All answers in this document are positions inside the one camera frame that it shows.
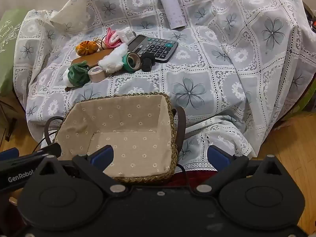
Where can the beige tape roll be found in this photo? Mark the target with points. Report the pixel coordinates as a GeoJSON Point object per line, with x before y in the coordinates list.
{"type": "Point", "coordinates": [96, 74]}

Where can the black mushroom-shaped stamp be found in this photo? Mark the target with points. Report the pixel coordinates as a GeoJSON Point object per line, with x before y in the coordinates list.
{"type": "Point", "coordinates": [147, 64]}

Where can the purple water bottle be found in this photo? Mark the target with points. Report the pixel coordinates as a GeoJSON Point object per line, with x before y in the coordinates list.
{"type": "Point", "coordinates": [173, 13]}

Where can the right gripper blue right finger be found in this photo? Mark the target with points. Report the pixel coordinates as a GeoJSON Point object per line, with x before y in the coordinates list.
{"type": "Point", "coordinates": [228, 168]}

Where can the small white tube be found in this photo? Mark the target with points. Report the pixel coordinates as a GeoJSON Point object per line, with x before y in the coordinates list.
{"type": "Point", "coordinates": [126, 35]}

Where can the pink and white cloth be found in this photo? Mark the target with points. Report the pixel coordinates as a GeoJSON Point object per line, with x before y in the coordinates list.
{"type": "Point", "coordinates": [111, 39]}

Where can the green frog plush toy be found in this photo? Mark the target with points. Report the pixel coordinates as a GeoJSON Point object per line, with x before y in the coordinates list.
{"type": "Point", "coordinates": [76, 75]}

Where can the green tape roll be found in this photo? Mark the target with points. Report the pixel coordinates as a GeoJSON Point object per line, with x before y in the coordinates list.
{"type": "Point", "coordinates": [131, 62]}

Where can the floral lace cloth cover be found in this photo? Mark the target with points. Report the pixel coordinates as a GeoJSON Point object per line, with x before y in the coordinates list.
{"type": "Point", "coordinates": [240, 65]}

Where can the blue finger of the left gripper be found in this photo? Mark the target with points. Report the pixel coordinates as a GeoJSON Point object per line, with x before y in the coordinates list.
{"type": "Point", "coordinates": [9, 154]}

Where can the green cushion with lettering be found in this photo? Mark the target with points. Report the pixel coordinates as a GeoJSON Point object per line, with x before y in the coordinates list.
{"type": "Point", "coordinates": [10, 26]}

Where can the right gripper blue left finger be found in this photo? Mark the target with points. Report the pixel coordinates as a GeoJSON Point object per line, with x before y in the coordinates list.
{"type": "Point", "coordinates": [91, 167]}

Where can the orange pumpkin pouch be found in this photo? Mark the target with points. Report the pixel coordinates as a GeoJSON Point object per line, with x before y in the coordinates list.
{"type": "Point", "coordinates": [86, 48]}

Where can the white fluffy plush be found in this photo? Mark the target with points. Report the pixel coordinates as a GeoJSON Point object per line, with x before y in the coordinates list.
{"type": "Point", "coordinates": [114, 61]}

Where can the woven basket with fabric liner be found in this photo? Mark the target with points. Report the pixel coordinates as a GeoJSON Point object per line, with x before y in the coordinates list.
{"type": "Point", "coordinates": [145, 131]}

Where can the brown leather wallet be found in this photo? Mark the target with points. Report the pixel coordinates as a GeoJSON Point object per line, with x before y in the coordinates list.
{"type": "Point", "coordinates": [92, 60]}

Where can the grey desk calculator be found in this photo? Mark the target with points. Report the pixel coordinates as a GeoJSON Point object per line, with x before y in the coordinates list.
{"type": "Point", "coordinates": [162, 49]}

